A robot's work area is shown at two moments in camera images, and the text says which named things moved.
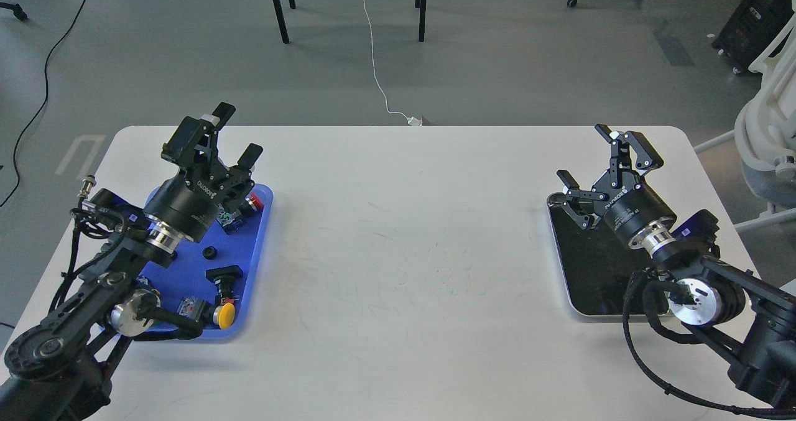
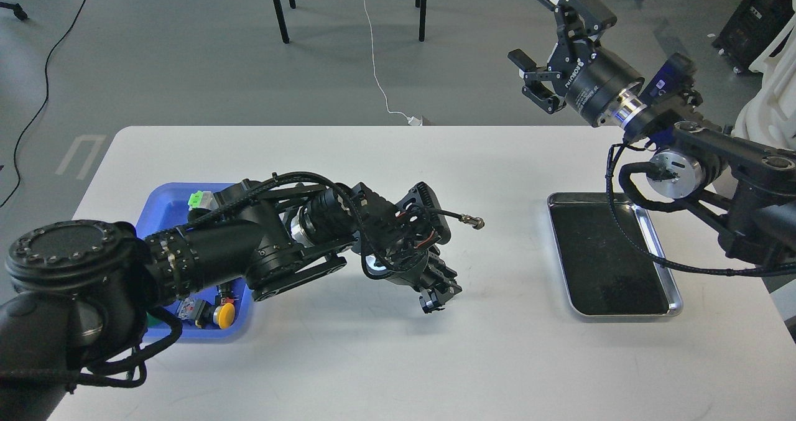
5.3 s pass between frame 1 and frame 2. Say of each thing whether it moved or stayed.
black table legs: stayed
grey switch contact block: stayed
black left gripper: moved
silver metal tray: stayed
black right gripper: moved
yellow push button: stayed
